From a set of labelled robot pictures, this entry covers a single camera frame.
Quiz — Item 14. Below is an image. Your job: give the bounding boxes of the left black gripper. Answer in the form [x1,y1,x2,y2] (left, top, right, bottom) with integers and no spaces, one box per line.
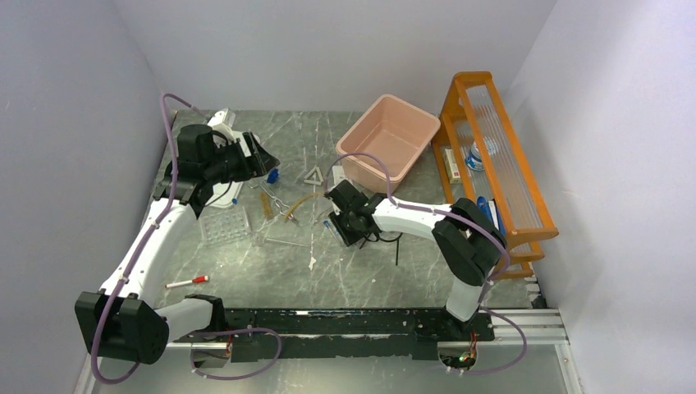
[204,131,278,185]

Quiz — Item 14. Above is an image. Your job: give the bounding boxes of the black iron ring stand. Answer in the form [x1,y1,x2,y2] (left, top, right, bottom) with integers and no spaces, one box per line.
[359,232,404,267]

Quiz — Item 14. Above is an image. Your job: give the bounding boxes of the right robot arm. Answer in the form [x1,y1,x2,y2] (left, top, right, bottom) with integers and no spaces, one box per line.
[323,181,509,340]

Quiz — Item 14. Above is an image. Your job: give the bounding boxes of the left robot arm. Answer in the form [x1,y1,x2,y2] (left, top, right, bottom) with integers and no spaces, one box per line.
[75,124,280,364]

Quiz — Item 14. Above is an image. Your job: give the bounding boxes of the blue plastic clip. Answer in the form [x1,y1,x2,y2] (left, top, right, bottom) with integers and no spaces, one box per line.
[266,168,279,184]

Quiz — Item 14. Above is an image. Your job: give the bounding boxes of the tan bottle brush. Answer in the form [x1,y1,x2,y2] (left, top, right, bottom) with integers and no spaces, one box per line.
[259,192,275,220]

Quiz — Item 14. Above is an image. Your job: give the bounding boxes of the white paper packet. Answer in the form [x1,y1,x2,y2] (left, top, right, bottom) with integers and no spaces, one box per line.
[332,165,346,187]

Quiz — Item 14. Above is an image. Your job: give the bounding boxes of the metal crucible tongs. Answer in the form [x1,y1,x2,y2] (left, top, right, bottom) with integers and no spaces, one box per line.
[246,179,290,214]

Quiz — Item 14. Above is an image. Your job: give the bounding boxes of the yellow rubber tube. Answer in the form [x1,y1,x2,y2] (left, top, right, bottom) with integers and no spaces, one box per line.
[283,191,324,222]

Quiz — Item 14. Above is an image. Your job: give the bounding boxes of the white plastic tray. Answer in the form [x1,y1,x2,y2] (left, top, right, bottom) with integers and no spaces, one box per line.
[206,182,244,209]

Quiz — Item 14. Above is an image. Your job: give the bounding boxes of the clear well plate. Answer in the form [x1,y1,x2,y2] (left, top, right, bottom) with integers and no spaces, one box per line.
[199,206,252,247]

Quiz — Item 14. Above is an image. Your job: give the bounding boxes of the glass stirring rod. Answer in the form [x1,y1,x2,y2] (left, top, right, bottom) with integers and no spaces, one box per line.
[258,237,309,248]

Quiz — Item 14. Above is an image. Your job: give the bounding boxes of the pink plastic bin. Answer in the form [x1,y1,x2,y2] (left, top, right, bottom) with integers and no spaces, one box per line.
[336,94,441,193]

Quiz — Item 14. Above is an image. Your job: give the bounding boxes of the small white box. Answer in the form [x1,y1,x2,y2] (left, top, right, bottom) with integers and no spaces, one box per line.
[442,148,461,184]

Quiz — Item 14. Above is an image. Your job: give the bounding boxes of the red white marker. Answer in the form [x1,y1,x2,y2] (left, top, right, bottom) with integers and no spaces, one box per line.
[165,275,209,289]

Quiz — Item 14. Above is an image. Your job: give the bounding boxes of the white blue bottle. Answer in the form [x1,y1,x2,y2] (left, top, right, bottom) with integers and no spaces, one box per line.
[465,137,497,172]

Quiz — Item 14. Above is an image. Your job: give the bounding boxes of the blue pen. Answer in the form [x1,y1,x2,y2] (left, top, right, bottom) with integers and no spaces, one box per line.
[476,196,506,245]

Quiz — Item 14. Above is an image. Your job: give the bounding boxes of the orange wooden rack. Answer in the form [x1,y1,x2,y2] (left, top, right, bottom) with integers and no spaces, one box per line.
[431,71,559,279]

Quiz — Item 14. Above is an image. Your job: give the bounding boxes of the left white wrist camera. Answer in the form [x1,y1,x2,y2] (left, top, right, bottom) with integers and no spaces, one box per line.
[207,108,236,140]

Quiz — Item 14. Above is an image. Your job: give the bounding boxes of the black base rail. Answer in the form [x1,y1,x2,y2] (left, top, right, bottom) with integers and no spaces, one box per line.
[168,307,566,363]

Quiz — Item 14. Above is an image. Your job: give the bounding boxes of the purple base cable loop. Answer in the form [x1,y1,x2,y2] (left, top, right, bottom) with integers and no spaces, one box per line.
[189,328,284,381]

